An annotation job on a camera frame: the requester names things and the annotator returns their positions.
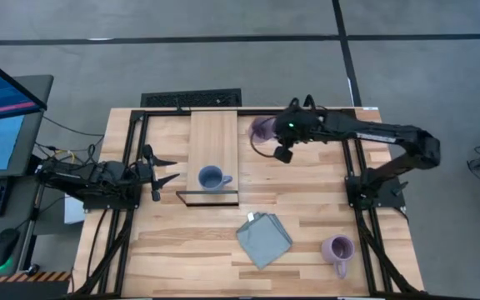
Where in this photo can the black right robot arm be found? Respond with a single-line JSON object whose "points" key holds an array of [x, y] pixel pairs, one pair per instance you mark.
{"points": [[390, 133]]}

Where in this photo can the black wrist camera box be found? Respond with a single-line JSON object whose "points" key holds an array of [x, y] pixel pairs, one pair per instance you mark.
{"points": [[283, 155]]}

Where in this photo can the blue-grey mug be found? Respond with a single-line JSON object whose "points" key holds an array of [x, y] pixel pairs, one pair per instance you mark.
{"points": [[211, 178]]}

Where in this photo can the white box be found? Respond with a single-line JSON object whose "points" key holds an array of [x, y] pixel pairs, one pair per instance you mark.
{"points": [[73, 212]]}

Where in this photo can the pink ribbed mug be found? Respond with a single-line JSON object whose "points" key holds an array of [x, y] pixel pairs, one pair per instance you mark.
{"points": [[338, 248]]}

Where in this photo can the black aluminium table frame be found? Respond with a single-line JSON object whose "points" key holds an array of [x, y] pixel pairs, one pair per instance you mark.
{"points": [[133, 137]]}

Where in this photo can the black floor vent grate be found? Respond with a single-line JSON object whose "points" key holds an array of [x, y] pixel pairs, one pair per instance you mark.
{"points": [[190, 98]]}

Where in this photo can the black computer mouse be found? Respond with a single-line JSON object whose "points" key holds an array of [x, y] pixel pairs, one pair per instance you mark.
{"points": [[2, 246]]}

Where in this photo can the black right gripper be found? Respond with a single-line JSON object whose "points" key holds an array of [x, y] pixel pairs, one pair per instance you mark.
{"points": [[298, 125]]}

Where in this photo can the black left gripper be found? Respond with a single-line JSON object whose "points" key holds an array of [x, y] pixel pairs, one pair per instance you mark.
{"points": [[146, 175]]}

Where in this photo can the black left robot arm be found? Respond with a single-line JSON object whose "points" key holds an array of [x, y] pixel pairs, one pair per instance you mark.
{"points": [[77, 177]]}

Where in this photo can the wooden shelf with black frame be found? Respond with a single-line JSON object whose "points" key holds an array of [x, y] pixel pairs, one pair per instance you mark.
{"points": [[213, 133]]}

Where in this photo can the grey folded waffle cloth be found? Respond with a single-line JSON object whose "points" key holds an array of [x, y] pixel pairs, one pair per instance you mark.
{"points": [[263, 241]]}

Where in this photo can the pink striped mug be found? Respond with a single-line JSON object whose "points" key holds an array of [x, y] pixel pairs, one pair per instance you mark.
{"points": [[258, 129]]}

